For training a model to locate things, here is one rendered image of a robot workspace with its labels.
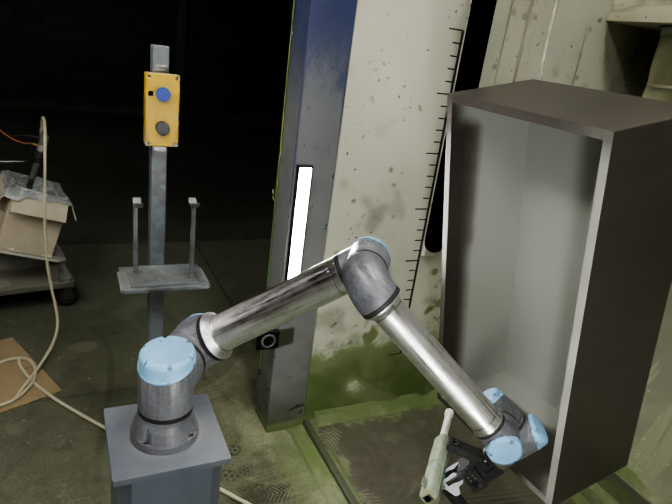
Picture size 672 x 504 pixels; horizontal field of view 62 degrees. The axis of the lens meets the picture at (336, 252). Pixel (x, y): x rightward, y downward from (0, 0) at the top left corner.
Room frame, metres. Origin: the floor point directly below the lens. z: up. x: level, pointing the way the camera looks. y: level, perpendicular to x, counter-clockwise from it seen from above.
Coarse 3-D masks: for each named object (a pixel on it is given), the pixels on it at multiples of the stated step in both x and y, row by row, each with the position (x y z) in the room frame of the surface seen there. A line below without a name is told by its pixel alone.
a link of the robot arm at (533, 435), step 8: (528, 416) 1.36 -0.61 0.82; (528, 424) 1.34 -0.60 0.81; (536, 424) 1.34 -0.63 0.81; (520, 432) 1.32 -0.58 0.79; (528, 432) 1.32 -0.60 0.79; (536, 432) 1.31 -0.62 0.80; (544, 432) 1.35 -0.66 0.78; (528, 440) 1.31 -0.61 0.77; (536, 440) 1.31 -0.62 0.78; (544, 440) 1.31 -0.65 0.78; (528, 448) 1.31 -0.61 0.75; (536, 448) 1.31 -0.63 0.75
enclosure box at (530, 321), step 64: (448, 128) 1.81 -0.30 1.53; (512, 128) 1.95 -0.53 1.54; (576, 128) 1.37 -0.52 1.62; (640, 128) 1.33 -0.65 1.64; (448, 192) 1.82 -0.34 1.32; (512, 192) 1.99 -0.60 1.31; (576, 192) 1.80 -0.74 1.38; (640, 192) 1.37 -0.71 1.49; (448, 256) 1.88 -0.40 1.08; (512, 256) 2.03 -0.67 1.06; (576, 256) 1.79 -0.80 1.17; (640, 256) 1.41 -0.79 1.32; (448, 320) 1.91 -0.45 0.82; (512, 320) 2.06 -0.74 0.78; (576, 320) 1.35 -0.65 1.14; (640, 320) 1.46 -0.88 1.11; (512, 384) 2.00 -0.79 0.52; (576, 384) 1.37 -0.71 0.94; (640, 384) 1.53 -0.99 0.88; (576, 448) 1.42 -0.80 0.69
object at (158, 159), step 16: (160, 48) 2.10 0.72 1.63; (160, 160) 2.10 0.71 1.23; (160, 176) 2.10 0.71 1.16; (160, 192) 2.11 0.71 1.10; (160, 208) 2.11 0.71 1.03; (160, 224) 2.11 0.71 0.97; (160, 240) 2.11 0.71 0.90; (160, 256) 2.11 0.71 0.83; (160, 304) 2.11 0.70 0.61; (160, 320) 2.11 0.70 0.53; (160, 336) 2.11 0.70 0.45
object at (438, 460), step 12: (444, 420) 1.68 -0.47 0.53; (444, 432) 1.61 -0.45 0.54; (444, 444) 1.52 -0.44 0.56; (432, 456) 1.47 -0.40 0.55; (444, 456) 1.47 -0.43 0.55; (432, 468) 1.40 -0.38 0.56; (444, 468) 1.43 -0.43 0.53; (432, 480) 1.34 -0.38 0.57; (420, 492) 1.31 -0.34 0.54; (432, 492) 1.29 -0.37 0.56; (444, 492) 1.37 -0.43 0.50
